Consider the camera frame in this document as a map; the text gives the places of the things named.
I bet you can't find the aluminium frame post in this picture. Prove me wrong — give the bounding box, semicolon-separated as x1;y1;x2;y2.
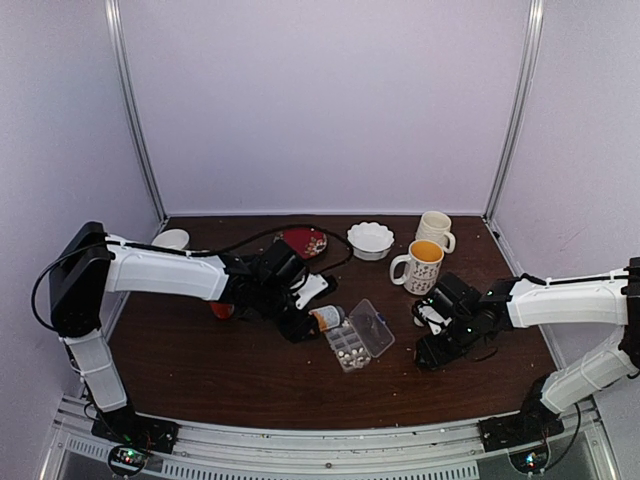
104;0;168;223
483;0;545;225

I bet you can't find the orange pill bottle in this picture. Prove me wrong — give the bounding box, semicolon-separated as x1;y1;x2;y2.
210;302;235;320

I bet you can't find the cream ribbed ceramic mug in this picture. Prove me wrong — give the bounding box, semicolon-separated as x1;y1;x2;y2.
415;211;456;254

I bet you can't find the white patterned rice bowl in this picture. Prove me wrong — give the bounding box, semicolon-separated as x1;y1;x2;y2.
151;229;190;250

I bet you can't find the red floral plate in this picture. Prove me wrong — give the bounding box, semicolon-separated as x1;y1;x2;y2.
276;227;328;260

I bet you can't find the white scalloped bowl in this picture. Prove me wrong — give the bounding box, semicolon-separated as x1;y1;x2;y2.
347;222;395;261

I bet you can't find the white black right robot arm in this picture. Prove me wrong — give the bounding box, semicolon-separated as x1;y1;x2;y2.
412;258;639;442

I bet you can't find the grey lid supplement bottle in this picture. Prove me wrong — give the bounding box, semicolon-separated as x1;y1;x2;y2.
309;305;345;332

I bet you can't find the front aluminium rail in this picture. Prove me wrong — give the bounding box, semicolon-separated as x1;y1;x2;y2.
35;397;621;479

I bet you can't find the left aluminium frame post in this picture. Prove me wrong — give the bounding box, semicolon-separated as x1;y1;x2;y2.
104;0;168;223

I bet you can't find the floral mug yellow inside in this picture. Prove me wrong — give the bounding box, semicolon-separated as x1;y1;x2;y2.
389;240;445;296

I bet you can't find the clear plastic pill organizer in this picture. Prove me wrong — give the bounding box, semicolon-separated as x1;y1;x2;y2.
324;299;395;373

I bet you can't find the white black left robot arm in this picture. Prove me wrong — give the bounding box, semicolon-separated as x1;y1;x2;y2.
37;222;337;444

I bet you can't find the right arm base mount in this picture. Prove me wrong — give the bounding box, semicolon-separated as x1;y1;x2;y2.
478;413;564;476

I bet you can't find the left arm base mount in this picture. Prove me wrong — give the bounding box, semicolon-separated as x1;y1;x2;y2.
91;414;179;477

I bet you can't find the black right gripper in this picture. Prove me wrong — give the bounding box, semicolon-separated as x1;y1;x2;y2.
416;314;480;371

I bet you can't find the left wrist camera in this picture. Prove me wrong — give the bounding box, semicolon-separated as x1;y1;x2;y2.
292;274;337;310

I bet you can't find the right aluminium frame post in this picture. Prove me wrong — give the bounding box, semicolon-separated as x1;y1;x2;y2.
483;0;545;225

